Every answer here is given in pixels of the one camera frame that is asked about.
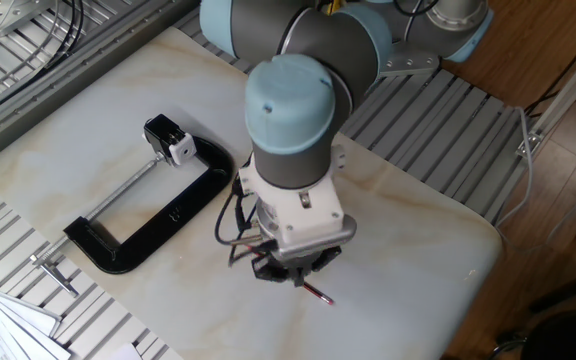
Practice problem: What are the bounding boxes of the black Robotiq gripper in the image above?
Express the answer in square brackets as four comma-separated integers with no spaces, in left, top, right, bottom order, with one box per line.
[250,243,344,289]

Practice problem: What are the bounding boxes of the red pencil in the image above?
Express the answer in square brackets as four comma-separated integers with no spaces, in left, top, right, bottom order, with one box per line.
[246,243,335,307]

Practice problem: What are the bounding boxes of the black white pencil sharpener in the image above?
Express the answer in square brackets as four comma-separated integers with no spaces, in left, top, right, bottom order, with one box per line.
[142,113,199,168]

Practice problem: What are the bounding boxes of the black metal C-clamp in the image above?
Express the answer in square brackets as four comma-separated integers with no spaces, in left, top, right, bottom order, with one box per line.
[28,134,236,298]

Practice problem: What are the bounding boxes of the white paper sheet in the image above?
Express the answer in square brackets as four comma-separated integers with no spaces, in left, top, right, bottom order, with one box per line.
[106,341,143,360]

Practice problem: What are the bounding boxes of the black round stool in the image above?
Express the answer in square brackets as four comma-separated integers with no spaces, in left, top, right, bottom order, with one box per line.
[520,308,576,360]

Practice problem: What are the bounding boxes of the silver perforated plate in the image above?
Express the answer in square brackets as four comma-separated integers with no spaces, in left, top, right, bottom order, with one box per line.
[0,0,53,40]

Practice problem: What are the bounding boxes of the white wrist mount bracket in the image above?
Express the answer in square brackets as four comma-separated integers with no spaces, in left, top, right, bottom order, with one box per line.
[237,143,348,250]

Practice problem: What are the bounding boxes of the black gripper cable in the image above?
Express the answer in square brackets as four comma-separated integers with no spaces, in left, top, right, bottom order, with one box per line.
[214,159,269,269]

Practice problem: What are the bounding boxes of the black camera cable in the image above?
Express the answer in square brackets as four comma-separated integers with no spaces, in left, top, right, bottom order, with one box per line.
[227,179,260,269]

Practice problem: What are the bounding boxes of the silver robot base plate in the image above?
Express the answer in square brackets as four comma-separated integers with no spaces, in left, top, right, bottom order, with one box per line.
[378,42,443,78]

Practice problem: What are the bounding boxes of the grey white cable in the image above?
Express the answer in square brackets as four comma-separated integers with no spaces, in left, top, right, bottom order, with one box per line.
[494,106,535,229]

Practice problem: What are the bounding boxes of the thin black cables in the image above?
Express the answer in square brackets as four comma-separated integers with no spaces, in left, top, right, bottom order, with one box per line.
[42,0,87,72]

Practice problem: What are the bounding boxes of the aluminium frame bar with bracket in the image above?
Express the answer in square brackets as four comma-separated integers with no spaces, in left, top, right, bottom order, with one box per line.
[514,38,576,160]

